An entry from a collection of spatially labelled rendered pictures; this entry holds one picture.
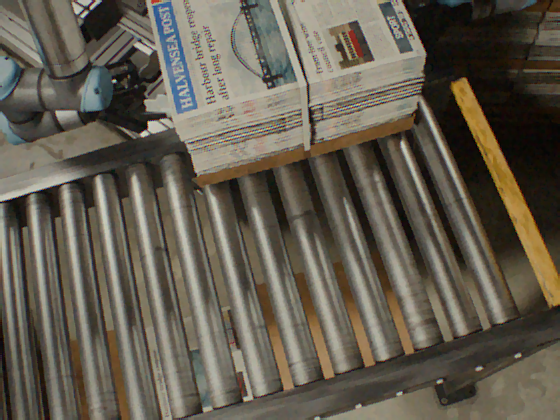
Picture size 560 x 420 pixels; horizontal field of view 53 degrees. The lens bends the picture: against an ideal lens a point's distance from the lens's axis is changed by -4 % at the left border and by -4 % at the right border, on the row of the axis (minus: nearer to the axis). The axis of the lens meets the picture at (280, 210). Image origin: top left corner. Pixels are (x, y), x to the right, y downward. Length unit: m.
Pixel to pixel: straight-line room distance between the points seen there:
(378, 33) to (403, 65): 0.06
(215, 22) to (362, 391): 0.59
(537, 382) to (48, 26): 1.51
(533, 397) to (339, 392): 0.98
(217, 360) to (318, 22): 0.53
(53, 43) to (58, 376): 0.52
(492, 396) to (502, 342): 0.82
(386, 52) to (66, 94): 0.51
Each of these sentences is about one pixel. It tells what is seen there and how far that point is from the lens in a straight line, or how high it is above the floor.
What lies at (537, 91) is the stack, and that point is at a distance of 1.84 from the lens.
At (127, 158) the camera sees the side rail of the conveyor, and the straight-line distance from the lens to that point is 1.08.
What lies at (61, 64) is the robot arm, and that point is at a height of 1.00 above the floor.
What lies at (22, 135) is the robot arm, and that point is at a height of 0.83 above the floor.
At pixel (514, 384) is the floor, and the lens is 1.79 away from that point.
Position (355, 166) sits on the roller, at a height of 0.79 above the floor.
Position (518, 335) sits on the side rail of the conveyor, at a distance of 0.96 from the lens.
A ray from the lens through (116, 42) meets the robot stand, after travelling 2.03.
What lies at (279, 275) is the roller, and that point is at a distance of 0.94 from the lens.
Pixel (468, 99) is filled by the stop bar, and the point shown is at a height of 0.82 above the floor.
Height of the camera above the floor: 1.70
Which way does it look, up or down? 67 degrees down
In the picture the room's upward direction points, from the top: 12 degrees counter-clockwise
